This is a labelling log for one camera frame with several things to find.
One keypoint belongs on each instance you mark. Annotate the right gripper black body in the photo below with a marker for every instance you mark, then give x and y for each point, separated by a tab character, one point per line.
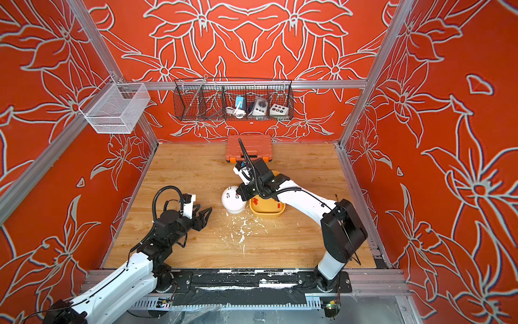
251	190

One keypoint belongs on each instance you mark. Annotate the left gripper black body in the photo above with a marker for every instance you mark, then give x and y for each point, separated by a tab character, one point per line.
187	225

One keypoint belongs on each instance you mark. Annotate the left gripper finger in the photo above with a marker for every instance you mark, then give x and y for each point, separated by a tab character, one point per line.
203	218
195	209

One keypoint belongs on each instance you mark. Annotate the yellow plastic tray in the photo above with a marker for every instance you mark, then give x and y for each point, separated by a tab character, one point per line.
266	208

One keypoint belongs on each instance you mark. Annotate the white dome with screws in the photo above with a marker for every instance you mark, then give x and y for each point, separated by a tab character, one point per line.
232	201

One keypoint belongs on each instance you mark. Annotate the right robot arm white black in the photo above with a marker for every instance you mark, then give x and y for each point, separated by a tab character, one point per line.
343	232

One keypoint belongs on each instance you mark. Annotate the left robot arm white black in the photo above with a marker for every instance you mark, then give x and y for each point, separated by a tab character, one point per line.
145	271

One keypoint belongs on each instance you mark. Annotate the orange tool case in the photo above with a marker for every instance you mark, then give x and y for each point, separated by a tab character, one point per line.
258	146

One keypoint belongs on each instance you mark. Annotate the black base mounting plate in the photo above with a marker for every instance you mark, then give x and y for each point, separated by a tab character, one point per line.
253	287

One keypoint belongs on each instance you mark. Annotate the white socket block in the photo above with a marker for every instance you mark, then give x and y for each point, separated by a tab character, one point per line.
278	111

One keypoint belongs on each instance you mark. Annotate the white power adapter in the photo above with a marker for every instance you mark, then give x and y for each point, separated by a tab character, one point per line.
259	107

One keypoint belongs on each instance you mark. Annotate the blue white small box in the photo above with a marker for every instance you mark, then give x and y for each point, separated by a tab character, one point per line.
239	103

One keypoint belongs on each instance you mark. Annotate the black wire wall basket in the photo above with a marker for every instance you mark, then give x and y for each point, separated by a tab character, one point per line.
208	99

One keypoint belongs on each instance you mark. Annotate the clear plastic wall bin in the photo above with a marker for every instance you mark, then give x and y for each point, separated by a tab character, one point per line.
116	109

